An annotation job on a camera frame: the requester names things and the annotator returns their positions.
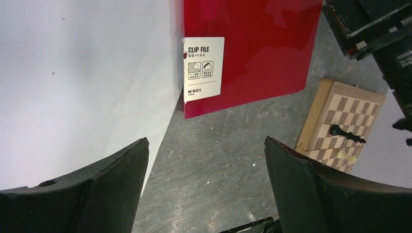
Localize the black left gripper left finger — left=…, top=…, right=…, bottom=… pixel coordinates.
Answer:
left=0, top=138, right=149, bottom=233

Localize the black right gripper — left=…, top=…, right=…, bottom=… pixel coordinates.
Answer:
left=322, top=0, right=412, bottom=131

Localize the wooden chessboard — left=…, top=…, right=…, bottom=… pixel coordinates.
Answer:
left=295, top=78, right=385, bottom=173

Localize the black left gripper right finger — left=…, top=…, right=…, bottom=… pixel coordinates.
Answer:
left=264, top=136, right=412, bottom=233

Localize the red clip file folder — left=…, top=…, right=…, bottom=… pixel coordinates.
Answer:
left=183, top=0, right=322, bottom=119

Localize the white paper stack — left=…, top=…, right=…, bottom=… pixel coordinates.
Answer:
left=0, top=0, right=183, bottom=190

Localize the cream chess pawn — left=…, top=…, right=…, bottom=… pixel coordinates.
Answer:
left=336, top=149, right=357, bottom=164

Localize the black chess piece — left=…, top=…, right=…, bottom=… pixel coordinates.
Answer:
left=328, top=124, right=367, bottom=144

